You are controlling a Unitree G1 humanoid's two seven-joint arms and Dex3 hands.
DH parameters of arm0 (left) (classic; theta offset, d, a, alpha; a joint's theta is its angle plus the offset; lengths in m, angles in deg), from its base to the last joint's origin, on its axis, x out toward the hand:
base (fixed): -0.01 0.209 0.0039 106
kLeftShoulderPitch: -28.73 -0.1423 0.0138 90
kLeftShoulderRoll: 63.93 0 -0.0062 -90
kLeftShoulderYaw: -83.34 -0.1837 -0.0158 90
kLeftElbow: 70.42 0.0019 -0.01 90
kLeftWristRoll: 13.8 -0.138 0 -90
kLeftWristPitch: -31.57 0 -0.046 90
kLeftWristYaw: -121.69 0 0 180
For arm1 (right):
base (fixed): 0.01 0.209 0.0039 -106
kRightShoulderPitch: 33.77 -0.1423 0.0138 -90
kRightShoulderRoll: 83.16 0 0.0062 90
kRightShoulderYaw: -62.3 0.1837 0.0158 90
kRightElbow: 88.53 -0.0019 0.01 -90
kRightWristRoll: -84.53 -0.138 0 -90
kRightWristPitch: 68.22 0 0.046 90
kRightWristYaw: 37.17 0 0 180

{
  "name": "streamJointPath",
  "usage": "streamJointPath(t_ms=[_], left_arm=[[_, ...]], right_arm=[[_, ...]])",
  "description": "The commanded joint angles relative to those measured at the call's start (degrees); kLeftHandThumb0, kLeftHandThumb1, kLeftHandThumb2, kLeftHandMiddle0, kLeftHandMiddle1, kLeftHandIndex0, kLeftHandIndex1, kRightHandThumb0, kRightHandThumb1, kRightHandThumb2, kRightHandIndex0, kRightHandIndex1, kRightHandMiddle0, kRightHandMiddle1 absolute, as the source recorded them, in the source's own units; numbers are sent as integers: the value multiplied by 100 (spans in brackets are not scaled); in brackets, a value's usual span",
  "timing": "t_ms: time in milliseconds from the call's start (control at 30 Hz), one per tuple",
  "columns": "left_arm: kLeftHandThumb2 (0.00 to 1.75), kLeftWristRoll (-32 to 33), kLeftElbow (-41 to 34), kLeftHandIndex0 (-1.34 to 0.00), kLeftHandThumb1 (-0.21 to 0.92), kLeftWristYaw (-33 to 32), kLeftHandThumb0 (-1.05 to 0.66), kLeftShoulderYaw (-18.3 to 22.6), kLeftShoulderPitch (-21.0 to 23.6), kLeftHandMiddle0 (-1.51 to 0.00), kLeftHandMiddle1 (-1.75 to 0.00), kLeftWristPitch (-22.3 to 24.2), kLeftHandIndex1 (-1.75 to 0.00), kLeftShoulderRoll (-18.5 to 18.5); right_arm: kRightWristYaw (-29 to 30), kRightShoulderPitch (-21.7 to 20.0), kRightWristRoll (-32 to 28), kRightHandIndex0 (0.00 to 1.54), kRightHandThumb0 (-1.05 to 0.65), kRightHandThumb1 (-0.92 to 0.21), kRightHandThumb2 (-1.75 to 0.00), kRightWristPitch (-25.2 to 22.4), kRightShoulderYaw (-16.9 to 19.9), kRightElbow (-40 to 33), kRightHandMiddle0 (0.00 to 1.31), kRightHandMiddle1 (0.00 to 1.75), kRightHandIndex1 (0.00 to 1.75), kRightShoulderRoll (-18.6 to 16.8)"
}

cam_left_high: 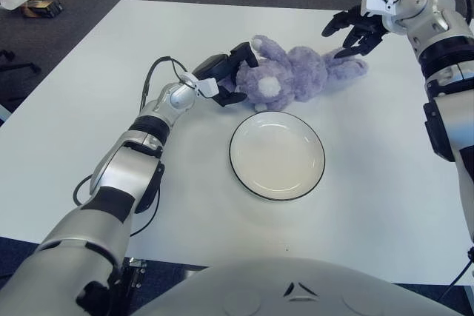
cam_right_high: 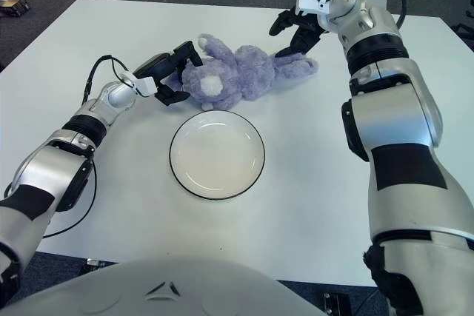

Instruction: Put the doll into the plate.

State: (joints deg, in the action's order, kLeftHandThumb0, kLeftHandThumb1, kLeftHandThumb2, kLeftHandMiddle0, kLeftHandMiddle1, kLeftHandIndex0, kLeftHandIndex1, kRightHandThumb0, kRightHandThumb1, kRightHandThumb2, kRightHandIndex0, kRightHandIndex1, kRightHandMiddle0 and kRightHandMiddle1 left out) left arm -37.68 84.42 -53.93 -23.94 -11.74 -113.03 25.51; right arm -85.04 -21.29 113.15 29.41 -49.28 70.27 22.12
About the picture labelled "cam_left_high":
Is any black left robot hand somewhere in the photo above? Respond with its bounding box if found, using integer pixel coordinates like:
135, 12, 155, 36
192, 41, 260, 108

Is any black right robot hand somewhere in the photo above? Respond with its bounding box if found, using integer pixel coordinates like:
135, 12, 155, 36
321, 4, 390, 58

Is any purple plush bear doll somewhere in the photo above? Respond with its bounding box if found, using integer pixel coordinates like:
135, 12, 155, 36
236, 34, 370, 112

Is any white plate with black rim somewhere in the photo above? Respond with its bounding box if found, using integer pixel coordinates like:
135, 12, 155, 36
229, 111, 327, 203

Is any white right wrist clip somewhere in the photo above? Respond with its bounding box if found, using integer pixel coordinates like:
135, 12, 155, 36
361, 0, 397, 17

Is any dark cardboard box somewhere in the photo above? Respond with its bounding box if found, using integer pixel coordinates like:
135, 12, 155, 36
20, 0, 64, 19

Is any black office chair base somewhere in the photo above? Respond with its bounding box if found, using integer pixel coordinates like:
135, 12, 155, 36
0, 48, 44, 104

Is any grey robot torso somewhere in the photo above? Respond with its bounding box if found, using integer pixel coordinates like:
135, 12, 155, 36
129, 256, 460, 316

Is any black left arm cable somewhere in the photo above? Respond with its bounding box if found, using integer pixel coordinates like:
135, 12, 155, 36
73, 56, 193, 238

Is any metal table bracket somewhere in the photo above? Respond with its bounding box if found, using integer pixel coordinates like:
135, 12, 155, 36
118, 256, 149, 316

